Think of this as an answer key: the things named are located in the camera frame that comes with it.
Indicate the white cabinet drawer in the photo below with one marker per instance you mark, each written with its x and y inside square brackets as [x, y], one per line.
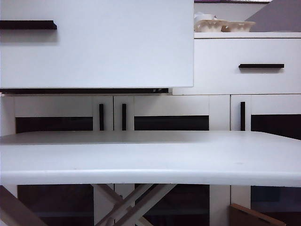
[223, 77]
[117, 47]

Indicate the white cabinet door dark glass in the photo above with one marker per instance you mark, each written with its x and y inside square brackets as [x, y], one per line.
[176, 104]
[54, 106]
[270, 103]

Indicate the white table leg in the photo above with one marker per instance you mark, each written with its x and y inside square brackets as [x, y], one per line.
[158, 194]
[101, 190]

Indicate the beige table leg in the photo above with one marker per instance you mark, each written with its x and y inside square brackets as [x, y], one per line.
[136, 194]

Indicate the beige egg carton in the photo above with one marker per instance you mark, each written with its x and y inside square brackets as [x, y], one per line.
[240, 26]
[208, 26]

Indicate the white bowl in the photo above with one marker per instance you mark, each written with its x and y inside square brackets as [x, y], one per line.
[204, 17]

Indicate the white sideboard cabinet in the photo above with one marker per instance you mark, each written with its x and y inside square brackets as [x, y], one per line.
[235, 35]

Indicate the brown wooden plank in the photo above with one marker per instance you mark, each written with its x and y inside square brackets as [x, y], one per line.
[14, 209]

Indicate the purple wall poster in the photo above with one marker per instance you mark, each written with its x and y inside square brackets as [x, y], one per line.
[223, 1]

